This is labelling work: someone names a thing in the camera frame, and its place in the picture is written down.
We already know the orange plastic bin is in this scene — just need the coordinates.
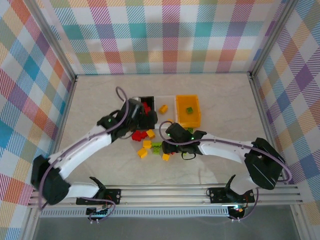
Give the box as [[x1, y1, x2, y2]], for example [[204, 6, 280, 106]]
[[175, 94, 203, 128]]

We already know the black plastic bin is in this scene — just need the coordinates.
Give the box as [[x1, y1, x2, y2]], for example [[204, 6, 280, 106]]
[[131, 95, 158, 131]]

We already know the white plastic bin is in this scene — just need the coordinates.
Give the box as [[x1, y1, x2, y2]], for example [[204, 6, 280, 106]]
[[153, 94, 180, 128]]

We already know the small controller board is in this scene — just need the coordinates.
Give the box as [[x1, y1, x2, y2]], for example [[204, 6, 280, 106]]
[[86, 206, 112, 222], [228, 204, 247, 215]]

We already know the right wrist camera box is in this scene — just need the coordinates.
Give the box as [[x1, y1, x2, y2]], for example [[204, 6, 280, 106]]
[[169, 123, 188, 139]]

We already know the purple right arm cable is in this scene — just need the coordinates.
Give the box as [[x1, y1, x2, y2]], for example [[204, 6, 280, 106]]
[[159, 120, 293, 185]]

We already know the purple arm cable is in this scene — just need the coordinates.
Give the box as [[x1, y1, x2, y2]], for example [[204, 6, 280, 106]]
[[159, 120, 293, 185], [37, 86, 131, 211]]

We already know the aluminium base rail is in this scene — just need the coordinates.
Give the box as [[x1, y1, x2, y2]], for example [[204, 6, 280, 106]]
[[26, 183, 302, 209]]

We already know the aluminium side rail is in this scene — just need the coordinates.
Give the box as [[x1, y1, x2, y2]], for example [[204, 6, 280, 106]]
[[21, 76, 78, 240], [248, 73, 313, 240]]

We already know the grey slotted cable duct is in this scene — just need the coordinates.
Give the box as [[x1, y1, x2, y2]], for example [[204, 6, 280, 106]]
[[39, 207, 231, 219]]

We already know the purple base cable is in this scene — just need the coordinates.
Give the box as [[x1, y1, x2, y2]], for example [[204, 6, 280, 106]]
[[228, 187, 260, 223], [79, 196, 117, 225]]

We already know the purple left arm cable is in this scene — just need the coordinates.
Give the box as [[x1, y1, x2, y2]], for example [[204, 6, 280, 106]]
[[37, 86, 131, 211]]

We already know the aluminium corner post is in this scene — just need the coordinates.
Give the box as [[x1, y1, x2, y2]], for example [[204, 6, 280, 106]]
[[248, 0, 300, 80], [26, 0, 78, 83]]

